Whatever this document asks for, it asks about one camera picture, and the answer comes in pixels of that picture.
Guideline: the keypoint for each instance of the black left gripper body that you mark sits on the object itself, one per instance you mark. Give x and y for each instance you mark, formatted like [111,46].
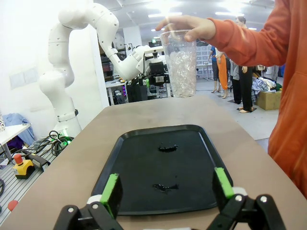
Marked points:
[158,72]

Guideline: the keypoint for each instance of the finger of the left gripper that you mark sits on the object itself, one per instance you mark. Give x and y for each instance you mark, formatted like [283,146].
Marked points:
[146,82]

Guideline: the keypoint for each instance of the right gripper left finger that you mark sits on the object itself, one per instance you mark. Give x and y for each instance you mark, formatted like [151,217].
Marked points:
[112,196]

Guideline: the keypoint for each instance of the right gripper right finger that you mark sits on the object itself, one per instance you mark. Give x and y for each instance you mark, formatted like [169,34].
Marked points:
[223,187]

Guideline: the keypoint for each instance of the clear cup with ice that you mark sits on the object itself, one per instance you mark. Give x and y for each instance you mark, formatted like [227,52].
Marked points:
[182,72]

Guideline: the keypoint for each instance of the person's right forearm orange sleeve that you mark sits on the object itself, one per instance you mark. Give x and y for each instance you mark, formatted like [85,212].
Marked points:
[244,45]

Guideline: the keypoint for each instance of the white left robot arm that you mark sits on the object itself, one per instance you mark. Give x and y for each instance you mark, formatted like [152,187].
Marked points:
[60,79]

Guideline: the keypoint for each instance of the white dotted paper cup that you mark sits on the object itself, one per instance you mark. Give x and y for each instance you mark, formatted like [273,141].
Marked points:
[2,122]

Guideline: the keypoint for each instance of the cluttered electronics workbench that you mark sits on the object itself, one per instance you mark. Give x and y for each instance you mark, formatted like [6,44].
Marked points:
[115,83]

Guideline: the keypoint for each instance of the black plastic serving tray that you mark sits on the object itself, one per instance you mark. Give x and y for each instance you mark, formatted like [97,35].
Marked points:
[148,167]

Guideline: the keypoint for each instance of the shelf with storage bins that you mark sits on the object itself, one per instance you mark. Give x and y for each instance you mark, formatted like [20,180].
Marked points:
[202,54]

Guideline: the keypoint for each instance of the mannequin in blue shirt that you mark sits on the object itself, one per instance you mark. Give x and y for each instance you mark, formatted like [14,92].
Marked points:
[214,69]

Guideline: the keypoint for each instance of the mannequin in orange trousers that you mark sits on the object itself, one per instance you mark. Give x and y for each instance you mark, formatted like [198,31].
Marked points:
[223,72]

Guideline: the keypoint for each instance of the mannequin in grey blazer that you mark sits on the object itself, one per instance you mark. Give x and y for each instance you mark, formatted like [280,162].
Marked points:
[235,72]

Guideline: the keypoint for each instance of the grey handheld controller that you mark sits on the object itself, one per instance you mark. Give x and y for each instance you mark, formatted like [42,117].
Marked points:
[38,161]

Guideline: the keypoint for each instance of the mannequin in black trousers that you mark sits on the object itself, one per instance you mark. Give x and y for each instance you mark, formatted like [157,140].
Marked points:
[245,86]

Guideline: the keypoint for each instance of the yellow emergency stop box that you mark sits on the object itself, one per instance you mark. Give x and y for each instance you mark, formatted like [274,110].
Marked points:
[24,169]

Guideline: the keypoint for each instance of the large cardboard box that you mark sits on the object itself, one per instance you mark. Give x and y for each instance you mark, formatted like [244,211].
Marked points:
[268,100]

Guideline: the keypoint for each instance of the red round knob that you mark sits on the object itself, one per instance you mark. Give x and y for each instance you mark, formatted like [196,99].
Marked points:
[12,206]

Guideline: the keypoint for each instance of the pile of mixed clothes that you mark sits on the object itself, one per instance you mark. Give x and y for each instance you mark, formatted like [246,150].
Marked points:
[263,83]

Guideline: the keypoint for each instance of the person in orange hoodie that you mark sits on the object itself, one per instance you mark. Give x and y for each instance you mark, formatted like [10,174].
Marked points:
[295,107]

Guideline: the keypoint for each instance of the white work table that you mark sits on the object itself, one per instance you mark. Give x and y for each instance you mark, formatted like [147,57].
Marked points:
[12,131]

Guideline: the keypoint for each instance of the light blue cloth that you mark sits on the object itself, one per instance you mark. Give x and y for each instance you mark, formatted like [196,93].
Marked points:
[16,118]

